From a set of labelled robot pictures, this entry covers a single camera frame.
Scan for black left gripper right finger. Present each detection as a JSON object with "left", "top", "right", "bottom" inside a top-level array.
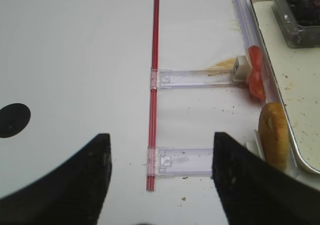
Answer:
[{"left": 212, "top": 132, "right": 320, "bottom": 225}]

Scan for metal serving tray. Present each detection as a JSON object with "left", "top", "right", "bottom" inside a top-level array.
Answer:
[{"left": 249, "top": 0, "right": 320, "bottom": 174}]

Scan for clear left long rail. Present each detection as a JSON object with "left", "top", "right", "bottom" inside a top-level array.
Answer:
[{"left": 231, "top": 0, "right": 299, "bottom": 178}]

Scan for clear upper left crossbar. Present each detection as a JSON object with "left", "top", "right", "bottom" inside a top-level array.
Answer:
[{"left": 150, "top": 69, "right": 247, "bottom": 90}]

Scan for left bun half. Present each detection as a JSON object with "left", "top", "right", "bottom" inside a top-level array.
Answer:
[{"left": 258, "top": 102, "right": 290, "bottom": 172}]

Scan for shredded purple cabbage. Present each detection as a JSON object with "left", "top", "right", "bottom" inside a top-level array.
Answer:
[{"left": 286, "top": 0, "right": 320, "bottom": 27}]

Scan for red left guide rail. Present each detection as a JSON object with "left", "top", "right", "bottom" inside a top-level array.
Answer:
[{"left": 146, "top": 0, "right": 160, "bottom": 192}]

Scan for left tomato slices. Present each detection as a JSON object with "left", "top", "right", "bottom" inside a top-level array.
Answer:
[{"left": 247, "top": 45, "right": 266, "bottom": 101}]

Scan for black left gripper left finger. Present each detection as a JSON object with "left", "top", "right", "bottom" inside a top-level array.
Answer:
[{"left": 0, "top": 133, "right": 112, "bottom": 225}]

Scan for white plastic holder block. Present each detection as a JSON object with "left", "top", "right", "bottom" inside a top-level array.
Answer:
[{"left": 231, "top": 55, "right": 252, "bottom": 83}]

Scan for clear plastic salad container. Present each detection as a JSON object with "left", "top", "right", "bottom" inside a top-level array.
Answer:
[{"left": 272, "top": 0, "right": 320, "bottom": 48}]

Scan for clear lower left crossbar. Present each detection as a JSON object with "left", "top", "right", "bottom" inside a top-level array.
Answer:
[{"left": 147, "top": 147, "right": 213, "bottom": 177}]

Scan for clear crossbar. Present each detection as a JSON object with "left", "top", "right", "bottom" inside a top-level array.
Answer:
[
  {"left": 147, "top": 147, "right": 213, "bottom": 177},
  {"left": 150, "top": 69, "right": 247, "bottom": 90}
]

